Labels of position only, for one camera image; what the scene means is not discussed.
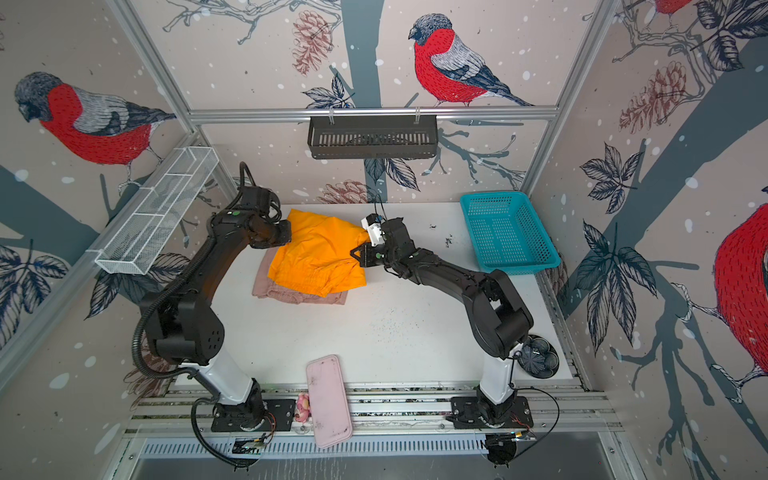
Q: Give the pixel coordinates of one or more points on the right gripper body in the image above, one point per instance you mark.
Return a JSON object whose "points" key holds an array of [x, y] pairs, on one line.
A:
{"points": [[383, 255]]}

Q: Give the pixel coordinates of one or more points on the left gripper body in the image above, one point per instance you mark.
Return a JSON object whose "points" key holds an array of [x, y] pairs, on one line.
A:
{"points": [[275, 234]]}

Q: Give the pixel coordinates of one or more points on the pink shorts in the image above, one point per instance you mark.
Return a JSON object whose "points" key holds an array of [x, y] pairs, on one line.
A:
{"points": [[264, 287]]}

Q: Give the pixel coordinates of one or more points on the teal plastic basket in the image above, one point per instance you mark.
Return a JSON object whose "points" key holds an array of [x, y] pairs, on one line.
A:
{"points": [[507, 234]]}

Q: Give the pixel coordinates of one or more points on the small pink toy figure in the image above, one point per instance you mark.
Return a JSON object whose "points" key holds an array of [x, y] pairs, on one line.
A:
{"points": [[303, 408]]}

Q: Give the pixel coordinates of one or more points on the white wire mesh shelf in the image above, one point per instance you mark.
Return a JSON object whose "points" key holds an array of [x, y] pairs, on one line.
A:
{"points": [[141, 238]]}

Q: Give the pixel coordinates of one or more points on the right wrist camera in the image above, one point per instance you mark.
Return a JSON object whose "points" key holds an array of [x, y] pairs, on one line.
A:
{"points": [[372, 224]]}

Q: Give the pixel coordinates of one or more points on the circuit board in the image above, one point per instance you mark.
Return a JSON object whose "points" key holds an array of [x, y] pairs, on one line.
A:
{"points": [[249, 446], [504, 438]]}

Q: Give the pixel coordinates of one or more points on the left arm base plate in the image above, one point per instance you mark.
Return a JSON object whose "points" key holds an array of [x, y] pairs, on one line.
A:
{"points": [[271, 415]]}

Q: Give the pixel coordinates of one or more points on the orange shorts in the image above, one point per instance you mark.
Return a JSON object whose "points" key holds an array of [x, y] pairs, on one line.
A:
{"points": [[317, 261]]}

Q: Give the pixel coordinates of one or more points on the pink tray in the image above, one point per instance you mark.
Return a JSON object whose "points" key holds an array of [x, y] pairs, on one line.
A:
{"points": [[329, 407]]}

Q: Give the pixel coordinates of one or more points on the left circuit board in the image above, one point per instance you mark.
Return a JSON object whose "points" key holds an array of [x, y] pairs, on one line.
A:
{"points": [[249, 446]]}

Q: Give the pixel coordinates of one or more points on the black hanging wire basket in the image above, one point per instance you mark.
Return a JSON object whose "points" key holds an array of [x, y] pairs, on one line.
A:
{"points": [[373, 137]]}

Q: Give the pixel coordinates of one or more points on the right circuit board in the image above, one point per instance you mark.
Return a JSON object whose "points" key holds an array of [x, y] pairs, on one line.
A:
{"points": [[504, 438]]}

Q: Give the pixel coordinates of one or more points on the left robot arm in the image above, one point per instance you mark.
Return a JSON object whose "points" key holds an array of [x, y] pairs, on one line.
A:
{"points": [[178, 333]]}

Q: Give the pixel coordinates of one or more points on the aluminium frame crossbar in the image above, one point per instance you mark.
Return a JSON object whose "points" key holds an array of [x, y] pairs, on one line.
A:
{"points": [[240, 116]]}

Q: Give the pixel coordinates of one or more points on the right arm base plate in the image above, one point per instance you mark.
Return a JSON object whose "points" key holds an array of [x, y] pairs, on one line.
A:
{"points": [[480, 413]]}

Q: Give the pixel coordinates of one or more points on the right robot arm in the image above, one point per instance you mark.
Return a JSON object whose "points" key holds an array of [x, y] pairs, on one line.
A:
{"points": [[499, 319]]}

